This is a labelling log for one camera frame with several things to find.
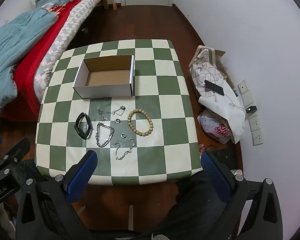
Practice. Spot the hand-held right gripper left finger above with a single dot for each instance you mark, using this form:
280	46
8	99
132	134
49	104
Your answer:
82	177

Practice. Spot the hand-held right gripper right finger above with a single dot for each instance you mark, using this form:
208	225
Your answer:
215	177

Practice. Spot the gold and black trinket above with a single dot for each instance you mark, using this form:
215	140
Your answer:
97	133

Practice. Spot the black fitness band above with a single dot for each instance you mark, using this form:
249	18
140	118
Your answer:
78	127

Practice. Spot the small silver earring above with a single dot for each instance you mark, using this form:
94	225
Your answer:
104	118

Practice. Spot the white cardboard box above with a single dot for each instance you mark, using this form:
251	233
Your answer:
102	91

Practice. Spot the white round object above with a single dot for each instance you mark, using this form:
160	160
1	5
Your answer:
236	172

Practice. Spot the person's foot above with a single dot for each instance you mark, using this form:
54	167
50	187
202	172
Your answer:
202	148

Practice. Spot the person's dark trousers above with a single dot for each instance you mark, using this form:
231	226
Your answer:
197	217

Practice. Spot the white plastic bag red print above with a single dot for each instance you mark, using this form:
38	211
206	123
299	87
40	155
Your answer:
212	126

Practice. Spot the black charger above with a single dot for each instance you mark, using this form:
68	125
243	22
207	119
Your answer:
251	110

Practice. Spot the grey slipper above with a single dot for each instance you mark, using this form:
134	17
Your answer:
160	236

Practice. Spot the black phone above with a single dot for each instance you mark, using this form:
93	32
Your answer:
213	87

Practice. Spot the green white checkered tablecloth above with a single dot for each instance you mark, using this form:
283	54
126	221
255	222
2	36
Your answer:
165	92

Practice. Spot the red blanket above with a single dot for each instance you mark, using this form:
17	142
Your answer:
40	52

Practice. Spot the teal blanket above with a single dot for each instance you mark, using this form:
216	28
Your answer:
15	42

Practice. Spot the white quilted bag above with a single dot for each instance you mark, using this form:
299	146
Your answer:
202	67

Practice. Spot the small bottle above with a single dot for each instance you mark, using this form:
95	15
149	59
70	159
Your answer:
114	5

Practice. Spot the wooden bed leg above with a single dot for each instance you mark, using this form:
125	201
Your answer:
105	1

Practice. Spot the white wall socket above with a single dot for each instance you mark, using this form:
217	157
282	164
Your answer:
257	137
255	123

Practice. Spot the grey wall switch plate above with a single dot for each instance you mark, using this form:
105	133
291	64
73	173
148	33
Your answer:
243	87
247	99

